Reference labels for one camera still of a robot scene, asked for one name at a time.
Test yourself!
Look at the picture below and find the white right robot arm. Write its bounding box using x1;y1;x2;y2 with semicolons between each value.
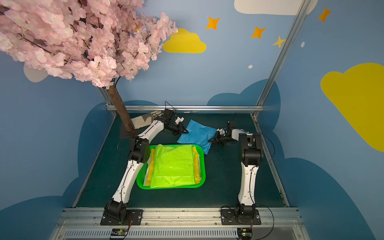
208;121;265;221

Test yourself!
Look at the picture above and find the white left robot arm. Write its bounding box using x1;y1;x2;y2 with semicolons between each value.
101;109;188;226

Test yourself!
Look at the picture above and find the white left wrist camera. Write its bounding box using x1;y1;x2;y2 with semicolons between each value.
175;117;184;124

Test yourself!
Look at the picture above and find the right circuit board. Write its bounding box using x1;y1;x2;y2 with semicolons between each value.
237;228;253;240

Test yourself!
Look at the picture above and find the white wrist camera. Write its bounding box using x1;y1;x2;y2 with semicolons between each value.
217;128;226;135
175;117;184;124

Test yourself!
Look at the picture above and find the yellow raincoat back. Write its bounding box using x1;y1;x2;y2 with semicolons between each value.
192;146;201;185

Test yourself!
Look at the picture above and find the tree base plate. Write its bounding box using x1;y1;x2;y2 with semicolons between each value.
119;125;140;139

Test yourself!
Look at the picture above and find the yellow raincoat front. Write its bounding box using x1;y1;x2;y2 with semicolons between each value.
147;149;156;187

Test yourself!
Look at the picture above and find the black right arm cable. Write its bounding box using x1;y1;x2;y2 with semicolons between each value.
260;131;276;165

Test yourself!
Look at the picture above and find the circuit board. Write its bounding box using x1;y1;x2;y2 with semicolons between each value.
237;228;253;240
110;228;129;239

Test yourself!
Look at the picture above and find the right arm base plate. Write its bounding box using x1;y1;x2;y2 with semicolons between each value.
220;208;262;226

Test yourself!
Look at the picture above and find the aluminium frame post left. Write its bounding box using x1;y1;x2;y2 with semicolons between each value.
97;88;117;117

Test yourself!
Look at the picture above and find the aluminium frame post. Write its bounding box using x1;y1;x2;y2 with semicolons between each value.
256;0;318;109
97;88;117;117

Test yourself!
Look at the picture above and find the yellow raincoat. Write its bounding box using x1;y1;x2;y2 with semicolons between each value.
147;149;156;187
192;146;201;185

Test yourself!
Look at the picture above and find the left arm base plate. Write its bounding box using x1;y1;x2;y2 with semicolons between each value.
100;209;144;226

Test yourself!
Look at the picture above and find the pink cherry blossom tree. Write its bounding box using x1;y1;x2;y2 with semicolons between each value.
1;0;178;132

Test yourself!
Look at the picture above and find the green plastic basket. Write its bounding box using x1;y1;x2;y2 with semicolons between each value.
137;145;206;190

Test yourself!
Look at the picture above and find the blue raincoat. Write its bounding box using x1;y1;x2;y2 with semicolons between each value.
177;120;217;155

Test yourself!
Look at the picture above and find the aluminium frame crossbar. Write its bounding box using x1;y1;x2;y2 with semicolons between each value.
125;105;264;112

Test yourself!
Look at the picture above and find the left circuit board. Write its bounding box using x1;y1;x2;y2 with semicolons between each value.
110;228;129;239

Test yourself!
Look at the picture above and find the aluminium frame post right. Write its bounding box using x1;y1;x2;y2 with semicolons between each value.
256;0;318;109

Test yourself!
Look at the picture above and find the beige folded cloth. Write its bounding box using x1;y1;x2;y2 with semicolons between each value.
132;111;163;129

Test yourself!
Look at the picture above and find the lime green raincoat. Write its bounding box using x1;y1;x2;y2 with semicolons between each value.
150;145;196;189

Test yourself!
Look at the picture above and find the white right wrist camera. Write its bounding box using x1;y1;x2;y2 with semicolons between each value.
217;128;226;135

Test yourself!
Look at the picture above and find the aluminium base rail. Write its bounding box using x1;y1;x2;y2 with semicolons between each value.
50;207;310;240

